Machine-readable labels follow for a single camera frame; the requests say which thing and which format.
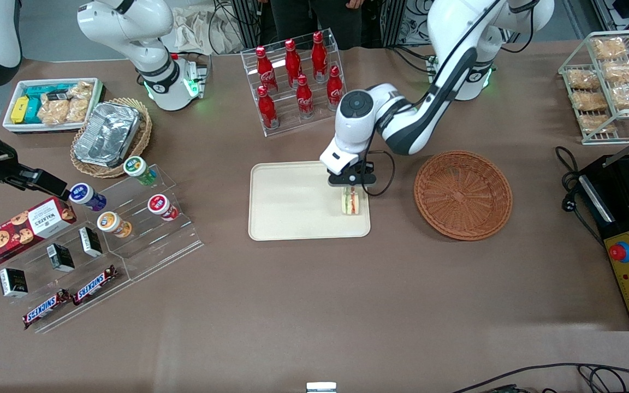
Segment triangle sandwich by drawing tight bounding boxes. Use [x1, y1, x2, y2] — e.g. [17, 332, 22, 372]
[341, 187, 361, 216]

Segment light oval wicker basket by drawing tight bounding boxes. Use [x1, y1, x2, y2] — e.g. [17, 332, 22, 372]
[70, 97, 153, 179]

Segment cream plastic tray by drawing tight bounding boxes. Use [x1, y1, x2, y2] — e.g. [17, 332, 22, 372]
[248, 161, 371, 241]

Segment silver foil tray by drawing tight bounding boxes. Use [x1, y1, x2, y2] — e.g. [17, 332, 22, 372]
[73, 102, 141, 168]

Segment brown round wicker basket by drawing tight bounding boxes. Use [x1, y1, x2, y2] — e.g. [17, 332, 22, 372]
[414, 151, 513, 241]

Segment purple gum jar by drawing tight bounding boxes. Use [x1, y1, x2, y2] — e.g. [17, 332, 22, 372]
[69, 183, 108, 212]

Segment white plastic bin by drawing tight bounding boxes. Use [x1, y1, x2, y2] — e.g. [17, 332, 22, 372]
[2, 78, 105, 134]

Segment red Walkers shortbread box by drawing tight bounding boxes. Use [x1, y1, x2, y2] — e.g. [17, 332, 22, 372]
[0, 196, 78, 268]

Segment orange gum jar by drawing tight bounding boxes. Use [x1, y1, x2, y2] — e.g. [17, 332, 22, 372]
[97, 211, 133, 239]

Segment small yellow box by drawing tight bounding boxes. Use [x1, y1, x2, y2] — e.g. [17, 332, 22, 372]
[10, 97, 30, 124]

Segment small black carton box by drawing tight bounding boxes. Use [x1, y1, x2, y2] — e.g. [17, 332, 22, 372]
[46, 243, 75, 273]
[79, 227, 103, 258]
[0, 267, 28, 298]

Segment clear acrylic bottle rack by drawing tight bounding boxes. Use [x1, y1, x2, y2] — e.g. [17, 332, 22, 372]
[241, 28, 348, 137]

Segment red cola bottle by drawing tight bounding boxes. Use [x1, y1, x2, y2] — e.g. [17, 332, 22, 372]
[255, 46, 278, 92]
[296, 74, 315, 119]
[284, 39, 302, 88]
[312, 31, 329, 82]
[257, 86, 280, 130]
[327, 65, 345, 111]

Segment green gum jar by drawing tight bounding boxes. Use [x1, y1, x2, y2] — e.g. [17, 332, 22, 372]
[123, 156, 158, 186]

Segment clear acrylic tiered stand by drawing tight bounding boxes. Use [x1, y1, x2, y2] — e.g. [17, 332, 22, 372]
[0, 216, 132, 335]
[93, 163, 204, 282]

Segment red gum jar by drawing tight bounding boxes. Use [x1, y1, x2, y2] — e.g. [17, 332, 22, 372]
[147, 194, 180, 222]

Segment Snickers chocolate bar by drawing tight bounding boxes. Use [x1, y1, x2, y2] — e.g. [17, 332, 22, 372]
[72, 265, 120, 306]
[22, 289, 72, 330]

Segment person in dark trousers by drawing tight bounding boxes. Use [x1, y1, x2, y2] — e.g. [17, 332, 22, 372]
[268, 0, 367, 51]

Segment black white swirl panel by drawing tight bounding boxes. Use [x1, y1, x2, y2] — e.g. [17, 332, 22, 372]
[380, 0, 435, 47]

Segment white crumpled cloth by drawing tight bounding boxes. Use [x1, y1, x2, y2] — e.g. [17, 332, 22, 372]
[173, 5, 244, 55]

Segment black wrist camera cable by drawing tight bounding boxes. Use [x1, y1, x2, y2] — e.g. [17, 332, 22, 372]
[361, 150, 396, 197]

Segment black base cables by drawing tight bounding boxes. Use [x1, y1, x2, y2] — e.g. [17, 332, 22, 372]
[388, 46, 438, 74]

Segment black cable bundle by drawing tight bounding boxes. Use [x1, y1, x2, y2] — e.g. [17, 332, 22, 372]
[208, 0, 250, 55]

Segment black power cable with plug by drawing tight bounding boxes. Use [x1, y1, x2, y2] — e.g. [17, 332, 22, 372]
[555, 146, 599, 246]

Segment white wire rack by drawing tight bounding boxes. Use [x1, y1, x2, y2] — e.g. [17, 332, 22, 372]
[558, 29, 629, 145]

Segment aluminium profile frame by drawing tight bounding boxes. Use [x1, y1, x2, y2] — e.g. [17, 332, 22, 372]
[590, 0, 629, 33]

